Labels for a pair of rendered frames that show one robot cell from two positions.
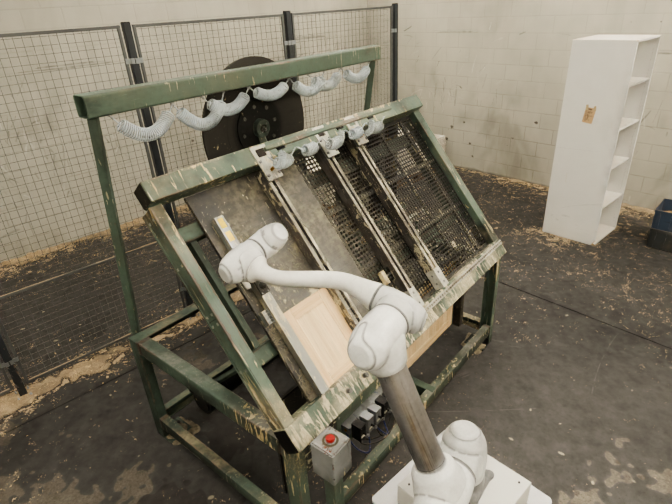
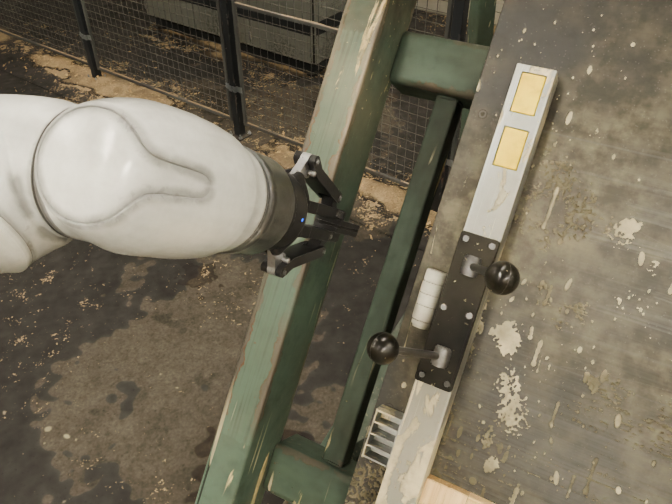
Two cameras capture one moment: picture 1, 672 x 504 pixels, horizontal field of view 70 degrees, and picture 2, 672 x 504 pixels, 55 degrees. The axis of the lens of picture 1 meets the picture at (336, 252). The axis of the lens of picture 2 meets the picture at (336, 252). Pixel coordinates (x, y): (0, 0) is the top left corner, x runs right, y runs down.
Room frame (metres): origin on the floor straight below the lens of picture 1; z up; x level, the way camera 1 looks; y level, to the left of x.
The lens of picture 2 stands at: (1.65, -0.15, 1.97)
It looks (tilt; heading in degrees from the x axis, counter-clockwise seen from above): 39 degrees down; 77
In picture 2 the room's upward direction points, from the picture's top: straight up
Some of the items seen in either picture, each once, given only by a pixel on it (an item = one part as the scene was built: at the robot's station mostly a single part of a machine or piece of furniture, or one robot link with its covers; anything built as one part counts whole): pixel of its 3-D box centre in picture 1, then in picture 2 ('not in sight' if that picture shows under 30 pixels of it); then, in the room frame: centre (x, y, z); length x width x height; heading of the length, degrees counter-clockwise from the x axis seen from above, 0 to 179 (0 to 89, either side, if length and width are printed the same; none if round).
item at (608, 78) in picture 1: (595, 142); not in sight; (5.00, -2.83, 1.03); 0.61 x 0.58 x 2.05; 131
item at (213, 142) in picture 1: (260, 127); not in sight; (2.92, 0.41, 1.85); 0.80 x 0.06 x 0.80; 139
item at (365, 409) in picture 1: (379, 410); not in sight; (1.75, -0.17, 0.69); 0.50 x 0.14 x 0.24; 139
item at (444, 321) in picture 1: (421, 322); not in sight; (2.68, -0.55, 0.53); 0.90 x 0.02 x 0.55; 139
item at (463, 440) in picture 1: (463, 451); not in sight; (1.21, -0.42, 1.03); 0.18 x 0.16 x 0.22; 146
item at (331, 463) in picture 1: (331, 455); not in sight; (1.38, 0.07, 0.84); 0.12 x 0.12 x 0.18; 49
